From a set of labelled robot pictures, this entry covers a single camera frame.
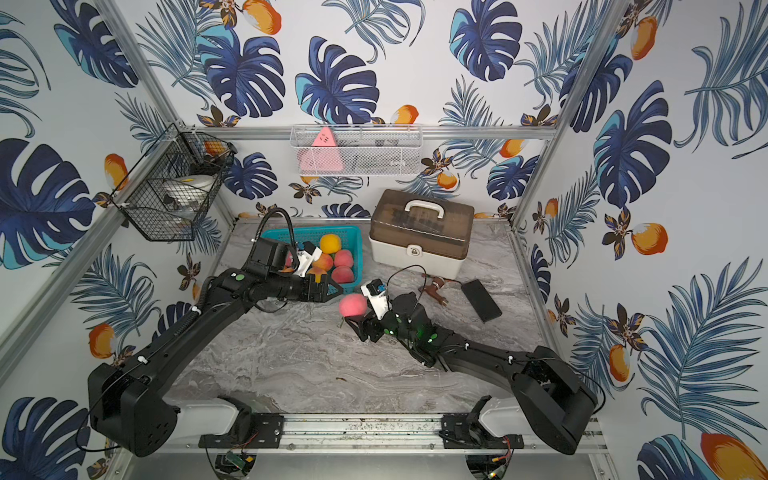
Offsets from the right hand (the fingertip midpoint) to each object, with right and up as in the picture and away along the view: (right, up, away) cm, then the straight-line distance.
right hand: (358, 308), depth 79 cm
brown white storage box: (+18, +21, +11) cm, 29 cm away
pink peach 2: (-6, +8, +18) cm, 20 cm away
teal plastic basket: (-5, +20, +27) cm, 34 cm away
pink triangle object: (-11, +44, +11) cm, 46 cm away
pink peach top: (-1, +1, -3) cm, 3 cm away
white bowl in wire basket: (-45, +31, +1) cm, 55 cm away
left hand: (-7, +6, -4) cm, 10 cm away
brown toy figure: (+23, +3, +21) cm, 32 cm away
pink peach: (-7, +13, +23) cm, 27 cm away
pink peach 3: (-13, +13, -15) cm, 24 cm away
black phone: (+39, -1, +18) cm, 43 cm away
